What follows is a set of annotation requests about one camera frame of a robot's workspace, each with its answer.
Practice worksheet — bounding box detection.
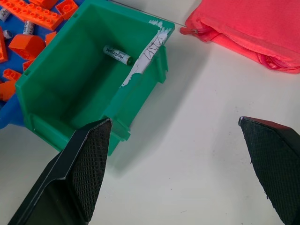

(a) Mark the pink mesh zipper pouch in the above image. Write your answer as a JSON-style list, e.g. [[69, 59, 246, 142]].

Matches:
[[180, 0, 300, 75]]

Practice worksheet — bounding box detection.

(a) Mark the orange plastic building brick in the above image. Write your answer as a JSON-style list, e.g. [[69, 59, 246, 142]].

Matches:
[[0, 0, 64, 31]]

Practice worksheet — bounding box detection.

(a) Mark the green plastic storage bin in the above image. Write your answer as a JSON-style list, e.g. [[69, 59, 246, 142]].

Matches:
[[15, 0, 176, 157]]

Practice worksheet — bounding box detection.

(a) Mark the red two-stud toy brick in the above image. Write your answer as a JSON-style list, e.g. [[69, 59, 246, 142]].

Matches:
[[2, 68, 22, 82]]

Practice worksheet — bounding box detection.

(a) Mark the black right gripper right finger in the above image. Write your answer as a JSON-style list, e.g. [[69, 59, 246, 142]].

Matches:
[[238, 116, 300, 225]]

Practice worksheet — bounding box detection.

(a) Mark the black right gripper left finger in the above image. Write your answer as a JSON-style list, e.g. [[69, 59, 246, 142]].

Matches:
[[7, 118, 113, 225]]

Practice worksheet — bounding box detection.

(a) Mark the torn white paper label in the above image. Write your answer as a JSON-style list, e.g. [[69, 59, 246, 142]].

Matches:
[[119, 20, 170, 89]]

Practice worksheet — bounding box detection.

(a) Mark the blue plastic tray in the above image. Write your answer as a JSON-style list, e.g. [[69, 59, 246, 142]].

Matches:
[[0, 0, 82, 131]]

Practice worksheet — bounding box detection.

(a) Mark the red sloped plastic building brick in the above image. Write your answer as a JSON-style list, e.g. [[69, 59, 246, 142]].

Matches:
[[8, 34, 46, 61]]

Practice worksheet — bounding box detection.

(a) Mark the upside-down red plastic building brick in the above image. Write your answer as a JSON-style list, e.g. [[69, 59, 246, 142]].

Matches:
[[55, 0, 79, 20]]

